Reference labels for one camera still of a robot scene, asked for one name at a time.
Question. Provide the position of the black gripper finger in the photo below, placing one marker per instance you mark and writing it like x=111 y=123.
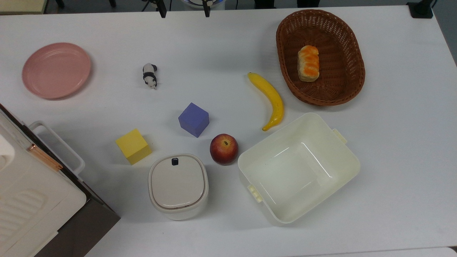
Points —
x=206 y=8
x=162 y=8

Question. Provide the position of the cream open plastic bin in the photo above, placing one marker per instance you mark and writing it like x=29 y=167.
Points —
x=296 y=171

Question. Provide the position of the dark brown drawer cabinet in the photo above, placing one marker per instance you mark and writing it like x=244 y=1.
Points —
x=82 y=228

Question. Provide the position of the white round base blue rim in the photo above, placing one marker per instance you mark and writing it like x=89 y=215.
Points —
x=194 y=3

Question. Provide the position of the small panda figurine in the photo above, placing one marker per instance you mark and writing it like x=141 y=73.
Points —
x=150 y=76

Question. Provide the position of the yellow banana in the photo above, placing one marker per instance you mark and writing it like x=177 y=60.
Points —
x=273 y=98

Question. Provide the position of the purple foam cube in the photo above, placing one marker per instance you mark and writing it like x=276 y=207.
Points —
x=193 y=119

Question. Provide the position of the orange glazed bread loaf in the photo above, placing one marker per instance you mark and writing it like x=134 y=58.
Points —
x=308 y=64

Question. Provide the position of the pink round plate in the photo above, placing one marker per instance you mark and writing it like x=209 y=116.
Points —
x=56 y=70

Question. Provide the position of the yellow foam cube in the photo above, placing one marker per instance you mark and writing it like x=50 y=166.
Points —
x=132 y=144

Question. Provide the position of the brown wicker basket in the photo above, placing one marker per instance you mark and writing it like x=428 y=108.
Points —
x=339 y=53

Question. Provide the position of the beige desk top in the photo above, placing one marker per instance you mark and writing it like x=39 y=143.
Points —
x=21 y=5

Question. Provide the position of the red apple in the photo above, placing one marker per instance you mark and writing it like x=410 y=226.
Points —
x=224 y=150

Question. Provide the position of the small white lidded bin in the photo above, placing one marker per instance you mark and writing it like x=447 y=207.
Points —
x=177 y=182

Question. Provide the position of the orange latch strip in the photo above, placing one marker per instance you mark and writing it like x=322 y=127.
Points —
x=45 y=157

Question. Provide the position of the black clamp mount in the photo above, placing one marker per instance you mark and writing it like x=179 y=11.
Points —
x=421 y=10

